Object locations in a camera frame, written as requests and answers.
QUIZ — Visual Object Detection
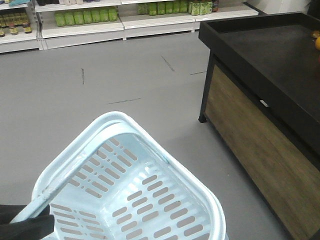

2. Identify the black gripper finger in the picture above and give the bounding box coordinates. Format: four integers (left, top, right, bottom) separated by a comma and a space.
0, 204, 55, 240

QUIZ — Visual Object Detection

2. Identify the light blue plastic basket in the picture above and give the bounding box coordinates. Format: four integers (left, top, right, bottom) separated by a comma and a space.
12, 111, 228, 240

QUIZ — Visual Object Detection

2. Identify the white store shelf unit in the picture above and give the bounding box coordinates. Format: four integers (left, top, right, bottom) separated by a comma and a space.
0, 0, 258, 53

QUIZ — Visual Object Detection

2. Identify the black wood produce display stand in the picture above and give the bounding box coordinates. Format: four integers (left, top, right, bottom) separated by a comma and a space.
198, 12, 320, 240

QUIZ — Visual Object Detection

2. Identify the orange back left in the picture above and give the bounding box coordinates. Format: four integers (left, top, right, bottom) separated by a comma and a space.
314, 37, 320, 50

